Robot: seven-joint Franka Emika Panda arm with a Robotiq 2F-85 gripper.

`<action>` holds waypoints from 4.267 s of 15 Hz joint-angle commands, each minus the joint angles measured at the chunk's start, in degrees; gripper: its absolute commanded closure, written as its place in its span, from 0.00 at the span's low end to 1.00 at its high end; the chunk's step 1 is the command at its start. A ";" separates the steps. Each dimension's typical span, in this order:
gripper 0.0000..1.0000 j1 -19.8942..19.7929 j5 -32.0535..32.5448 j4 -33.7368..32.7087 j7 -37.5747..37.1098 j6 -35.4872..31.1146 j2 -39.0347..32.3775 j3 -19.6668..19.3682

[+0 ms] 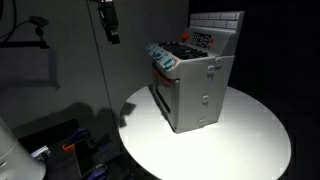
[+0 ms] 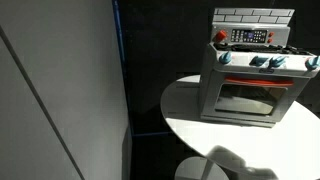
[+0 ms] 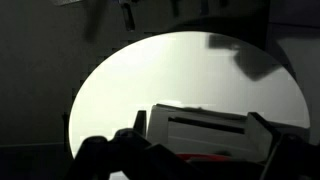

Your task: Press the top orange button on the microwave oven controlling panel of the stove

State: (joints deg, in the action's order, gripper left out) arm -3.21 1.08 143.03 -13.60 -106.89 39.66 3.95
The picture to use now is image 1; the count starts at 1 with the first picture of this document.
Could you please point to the black clamp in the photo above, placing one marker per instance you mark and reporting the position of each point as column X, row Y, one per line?
column 100, row 140

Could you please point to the silver metal bracket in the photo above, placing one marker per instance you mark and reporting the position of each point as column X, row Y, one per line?
column 40, row 154

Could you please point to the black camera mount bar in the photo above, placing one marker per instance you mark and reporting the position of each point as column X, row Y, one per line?
column 25, row 44

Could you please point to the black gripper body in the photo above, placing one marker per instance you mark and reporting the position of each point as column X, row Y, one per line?
column 108, row 15

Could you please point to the red round stove knob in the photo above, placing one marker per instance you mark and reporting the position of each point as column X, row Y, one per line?
column 185, row 36

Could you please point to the round white table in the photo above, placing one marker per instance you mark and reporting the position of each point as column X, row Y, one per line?
column 213, row 150

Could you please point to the grey toy kitchen stove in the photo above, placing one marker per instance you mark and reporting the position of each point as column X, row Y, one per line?
column 196, row 93

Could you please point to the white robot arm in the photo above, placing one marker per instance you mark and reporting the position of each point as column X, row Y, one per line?
column 15, row 156

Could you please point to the blue stove knob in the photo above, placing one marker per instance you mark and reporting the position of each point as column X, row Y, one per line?
column 169, row 63
column 155, row 53
column 161, row 57
column 149, row 48

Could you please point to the black camera on mount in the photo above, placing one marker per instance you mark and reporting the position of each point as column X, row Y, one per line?
column 39, row 20

